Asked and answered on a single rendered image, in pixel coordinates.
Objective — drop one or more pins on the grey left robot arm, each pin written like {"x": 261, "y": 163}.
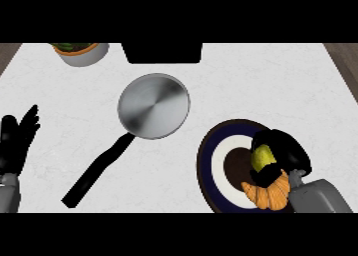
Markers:
{"x": 4, "y": 196}

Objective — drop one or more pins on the navy and white plate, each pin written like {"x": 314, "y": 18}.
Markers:
{"x": 221, "y": 166}

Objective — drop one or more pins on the orange croissant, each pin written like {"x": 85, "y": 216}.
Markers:
{"x": 271, "y": 193}

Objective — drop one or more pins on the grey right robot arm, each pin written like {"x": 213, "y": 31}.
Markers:
{"x": 317, "y": 196}

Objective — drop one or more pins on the yellow-green pear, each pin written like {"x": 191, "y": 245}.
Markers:
{"x": 264, "y": 158}

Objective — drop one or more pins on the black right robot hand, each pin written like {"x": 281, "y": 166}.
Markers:
{"x": 290, "y": 150}

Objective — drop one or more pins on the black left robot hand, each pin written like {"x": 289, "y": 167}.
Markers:
{"x": 10, "y": 146}

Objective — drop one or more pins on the white pot with green plant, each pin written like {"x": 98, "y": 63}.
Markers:
{"x": 80, "y": 53}

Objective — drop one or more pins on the black appliance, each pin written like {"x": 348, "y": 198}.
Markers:
{"x": 162, "y": 52}

